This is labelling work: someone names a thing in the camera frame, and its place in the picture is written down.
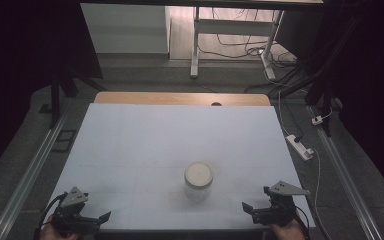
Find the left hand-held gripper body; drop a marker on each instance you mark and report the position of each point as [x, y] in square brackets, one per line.
[68, 220]

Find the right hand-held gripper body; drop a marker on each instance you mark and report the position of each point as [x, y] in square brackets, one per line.
[280, 211]

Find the clear glass jar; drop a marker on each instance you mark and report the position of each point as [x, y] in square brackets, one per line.
[197, 193]

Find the cream round jar lid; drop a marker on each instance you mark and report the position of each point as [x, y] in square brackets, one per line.
[198, 174]

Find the person's left hand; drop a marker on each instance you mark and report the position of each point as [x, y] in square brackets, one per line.
[51, 235]

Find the person's right hand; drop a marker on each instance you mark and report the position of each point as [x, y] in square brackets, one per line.
[288, 232]

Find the white power strip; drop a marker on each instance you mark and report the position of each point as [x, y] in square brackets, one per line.
[298, 146]

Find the white table mat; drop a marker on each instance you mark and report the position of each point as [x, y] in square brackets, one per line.
[140, 140]

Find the small white adapter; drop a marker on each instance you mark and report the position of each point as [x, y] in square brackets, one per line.
[317, 120]

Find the black metal stand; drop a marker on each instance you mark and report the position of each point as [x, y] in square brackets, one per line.
[55, 100]
[326, 86]

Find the wooden table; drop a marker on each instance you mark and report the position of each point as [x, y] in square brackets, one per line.
[146, 98]

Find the black curtain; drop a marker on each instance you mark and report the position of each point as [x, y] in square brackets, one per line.
[16, 66]
[373, 83]

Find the white cabinet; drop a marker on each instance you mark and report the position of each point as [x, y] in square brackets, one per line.
[126, 30]

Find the aluminium floor rail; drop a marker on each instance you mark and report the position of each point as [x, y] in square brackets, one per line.
[343, 176]
[30, 173]

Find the black rectangular floor frame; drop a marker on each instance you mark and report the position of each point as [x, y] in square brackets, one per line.
[57, 141]

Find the white metal desk frame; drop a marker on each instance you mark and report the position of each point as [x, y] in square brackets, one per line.
[233, 27]

